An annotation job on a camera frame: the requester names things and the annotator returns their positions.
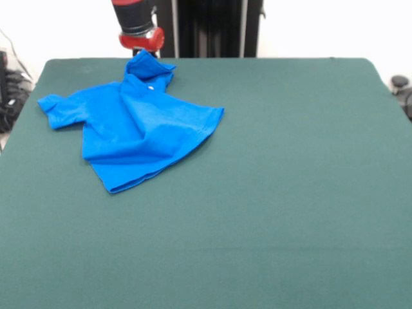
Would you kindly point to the blue shirt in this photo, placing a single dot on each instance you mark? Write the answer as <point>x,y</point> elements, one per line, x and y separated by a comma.
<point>135,128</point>

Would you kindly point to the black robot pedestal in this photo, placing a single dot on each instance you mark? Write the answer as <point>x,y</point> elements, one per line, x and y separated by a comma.
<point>209,29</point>

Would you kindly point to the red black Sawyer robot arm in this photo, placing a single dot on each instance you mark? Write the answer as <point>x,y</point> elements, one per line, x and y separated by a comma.
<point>133,14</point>

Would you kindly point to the dark green table cloth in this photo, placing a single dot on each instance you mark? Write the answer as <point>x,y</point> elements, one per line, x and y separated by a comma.
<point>257,177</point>

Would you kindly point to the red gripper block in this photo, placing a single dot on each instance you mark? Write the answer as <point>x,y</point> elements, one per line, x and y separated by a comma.
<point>141,40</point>

